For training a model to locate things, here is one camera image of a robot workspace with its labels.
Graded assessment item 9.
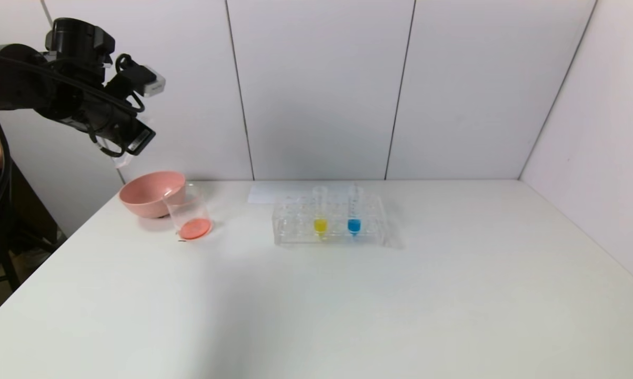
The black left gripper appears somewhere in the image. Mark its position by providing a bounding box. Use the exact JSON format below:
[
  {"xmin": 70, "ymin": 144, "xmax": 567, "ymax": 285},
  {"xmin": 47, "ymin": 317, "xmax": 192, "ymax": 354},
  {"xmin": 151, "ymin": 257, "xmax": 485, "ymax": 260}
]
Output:
[{"xmin": 104, "ymin": 109, "xmax": 156, "ymax": 156}]

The test tube with red pigment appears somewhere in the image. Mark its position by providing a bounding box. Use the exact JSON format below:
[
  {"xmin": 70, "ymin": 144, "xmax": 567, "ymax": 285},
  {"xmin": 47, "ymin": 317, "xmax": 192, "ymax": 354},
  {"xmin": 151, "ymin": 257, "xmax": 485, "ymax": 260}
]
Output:
[{"xmin": 97, "ymin": 136, "xmax": 134, "ymax": 169}]

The clear glass beaker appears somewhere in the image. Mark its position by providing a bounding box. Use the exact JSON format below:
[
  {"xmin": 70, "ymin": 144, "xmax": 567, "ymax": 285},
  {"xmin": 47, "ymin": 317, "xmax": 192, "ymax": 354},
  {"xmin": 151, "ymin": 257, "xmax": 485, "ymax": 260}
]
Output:
[{"xmin": 163, "ymin": 183, "xmax": 214, "ymax": 241}]

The test tube with yellow pigment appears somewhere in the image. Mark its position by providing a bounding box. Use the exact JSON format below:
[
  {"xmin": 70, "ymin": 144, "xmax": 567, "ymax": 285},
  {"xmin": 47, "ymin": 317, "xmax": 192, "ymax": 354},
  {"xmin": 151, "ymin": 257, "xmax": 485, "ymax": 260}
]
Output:
[{"xmin": 314, "ymin": 185, "xmax": 329, "ymax": 238}]

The clear acrylic test tube rack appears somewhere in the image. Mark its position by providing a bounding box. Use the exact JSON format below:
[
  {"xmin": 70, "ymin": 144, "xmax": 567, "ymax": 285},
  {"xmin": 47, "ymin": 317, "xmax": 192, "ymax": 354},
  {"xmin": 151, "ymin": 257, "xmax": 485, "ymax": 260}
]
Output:
[{"xmin": 272, "ymin": 192, "xmax": 388, "ymax": 247}]

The test tube with blue pigment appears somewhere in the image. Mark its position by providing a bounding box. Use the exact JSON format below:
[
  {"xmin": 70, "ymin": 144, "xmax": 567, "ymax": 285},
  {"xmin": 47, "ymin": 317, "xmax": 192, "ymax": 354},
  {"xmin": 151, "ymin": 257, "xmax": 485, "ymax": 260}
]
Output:
[{"xmin": 347, "ymin": 183, "xmax": 363, "ymax": 238}]

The pink bowl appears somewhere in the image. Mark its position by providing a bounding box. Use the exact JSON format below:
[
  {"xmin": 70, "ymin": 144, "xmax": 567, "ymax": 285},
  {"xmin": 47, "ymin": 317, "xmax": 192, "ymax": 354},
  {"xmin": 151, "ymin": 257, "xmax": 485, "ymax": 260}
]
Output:
[{"xmin": 118, "ymin": 171, "xmax": 187, "ymax": 220}]

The white paper sheet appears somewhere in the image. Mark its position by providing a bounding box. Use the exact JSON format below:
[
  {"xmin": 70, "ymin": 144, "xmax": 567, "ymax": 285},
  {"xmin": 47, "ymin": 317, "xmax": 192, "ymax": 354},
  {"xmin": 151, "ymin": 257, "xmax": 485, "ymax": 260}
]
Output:
[{"xmin": 248, "ymin": 182, "xmax": 359, "ymax": 205}]

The black stool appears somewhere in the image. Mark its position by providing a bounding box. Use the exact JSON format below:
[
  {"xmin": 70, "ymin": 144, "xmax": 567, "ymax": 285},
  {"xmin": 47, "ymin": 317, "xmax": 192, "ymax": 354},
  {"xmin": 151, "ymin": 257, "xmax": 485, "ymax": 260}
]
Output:
[{"xmin": 0, "ymin": 246, "xmax": 22, "ymax": 296}]

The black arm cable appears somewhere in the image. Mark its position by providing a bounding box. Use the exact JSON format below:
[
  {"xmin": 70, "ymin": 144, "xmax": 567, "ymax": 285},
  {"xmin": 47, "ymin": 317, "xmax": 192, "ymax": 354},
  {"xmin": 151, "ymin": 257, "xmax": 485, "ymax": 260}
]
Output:
[{"xmin": 0, "ymin": 53, "xmax": 146, "ymax": 228}]

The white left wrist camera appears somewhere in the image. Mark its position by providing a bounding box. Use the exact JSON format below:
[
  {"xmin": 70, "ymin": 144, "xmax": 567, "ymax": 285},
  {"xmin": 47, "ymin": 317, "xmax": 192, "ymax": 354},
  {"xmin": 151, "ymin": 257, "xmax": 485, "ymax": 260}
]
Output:
[{"xmin": 136, "ymin": 65, "xmax": 166, "ymax": 98}]

